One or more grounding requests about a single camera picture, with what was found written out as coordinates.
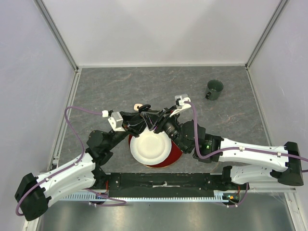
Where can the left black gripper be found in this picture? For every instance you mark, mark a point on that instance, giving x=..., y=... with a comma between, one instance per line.
x=133, y=123

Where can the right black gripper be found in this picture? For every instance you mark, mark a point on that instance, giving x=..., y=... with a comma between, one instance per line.
x=164, y=115

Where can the black earbud charging case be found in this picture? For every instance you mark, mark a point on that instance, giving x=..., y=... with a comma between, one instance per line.
x=144, y=108

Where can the pink earbud charging case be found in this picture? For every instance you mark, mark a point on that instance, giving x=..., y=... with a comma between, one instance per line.
x=137, y=106

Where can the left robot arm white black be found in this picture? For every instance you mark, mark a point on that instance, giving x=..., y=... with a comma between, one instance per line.
x=35, y=194

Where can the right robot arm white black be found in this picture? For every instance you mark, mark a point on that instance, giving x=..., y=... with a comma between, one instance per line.
x=261, y=162

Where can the white ceramic plate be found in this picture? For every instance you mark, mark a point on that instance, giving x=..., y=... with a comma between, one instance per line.
x=150, y=148

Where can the red round tray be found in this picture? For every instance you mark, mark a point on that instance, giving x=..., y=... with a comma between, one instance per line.
x=174, y=155

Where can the dark green mug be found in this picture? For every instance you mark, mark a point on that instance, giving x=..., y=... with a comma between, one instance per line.
x=214, y=89

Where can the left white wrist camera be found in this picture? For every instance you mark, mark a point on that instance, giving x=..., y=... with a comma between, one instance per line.
x=115, y=120

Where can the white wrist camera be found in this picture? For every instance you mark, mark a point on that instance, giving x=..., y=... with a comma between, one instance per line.
x=115, y=120
x=182, y=104

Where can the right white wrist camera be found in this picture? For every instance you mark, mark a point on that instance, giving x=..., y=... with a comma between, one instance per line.
x=182, y=104

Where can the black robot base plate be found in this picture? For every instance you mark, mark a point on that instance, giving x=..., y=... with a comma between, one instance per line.
x=165, y=185

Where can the slotted cable duct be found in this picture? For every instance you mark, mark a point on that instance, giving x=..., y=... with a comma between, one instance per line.
x=84, y=196

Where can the left aluminium frame post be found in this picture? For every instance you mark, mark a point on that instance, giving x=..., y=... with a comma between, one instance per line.
x=56, y=33

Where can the aluminium frame post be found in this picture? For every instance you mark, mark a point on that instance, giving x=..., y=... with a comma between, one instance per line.
x=56, y=33
x=266, y=32

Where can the right aluminium frame post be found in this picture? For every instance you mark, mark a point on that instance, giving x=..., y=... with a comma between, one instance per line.
x=266, y=32

